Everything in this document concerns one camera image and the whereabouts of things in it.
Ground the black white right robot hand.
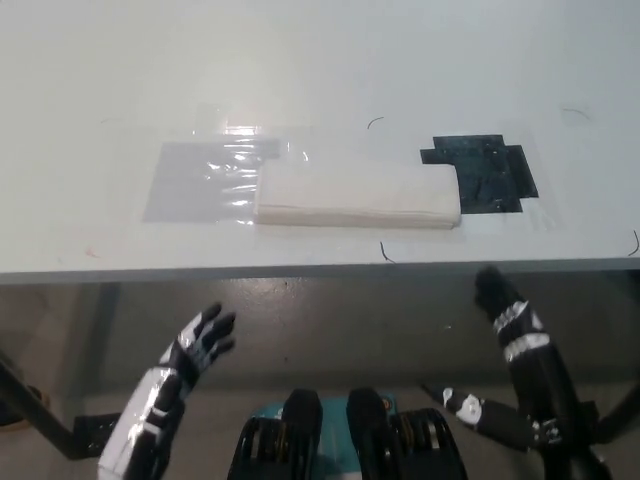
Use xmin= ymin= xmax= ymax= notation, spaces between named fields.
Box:
xmin=422 ymin=266 xmax=600 ymax=449

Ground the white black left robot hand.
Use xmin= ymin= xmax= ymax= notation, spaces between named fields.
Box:
xmin=97 ymin=302 xmax=237 ymax=480

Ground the white napkin stack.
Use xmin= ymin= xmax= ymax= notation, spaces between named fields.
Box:
xmin=253 ymin=159 xmax=462 ymax=231

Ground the clear plastic bag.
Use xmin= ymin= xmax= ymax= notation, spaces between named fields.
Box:
xmin=143 ymin=139 xmax=281 ymax=226

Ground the black metal table leg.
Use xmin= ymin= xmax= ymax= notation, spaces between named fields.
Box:
xmin=0 ymin=347 xmax=121 ymax=461

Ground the brown round floor object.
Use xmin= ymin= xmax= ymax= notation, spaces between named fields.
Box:
xmin=17 ymin=384 xmax=51 ymax=426

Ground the clear plastic film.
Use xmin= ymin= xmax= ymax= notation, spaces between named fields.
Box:
xmin=192 ymin=102 xmax=314 ymax=227

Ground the black tape patch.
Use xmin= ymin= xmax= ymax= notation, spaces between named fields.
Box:
xmin=418 ymin=133 xmax=540 ymax=215

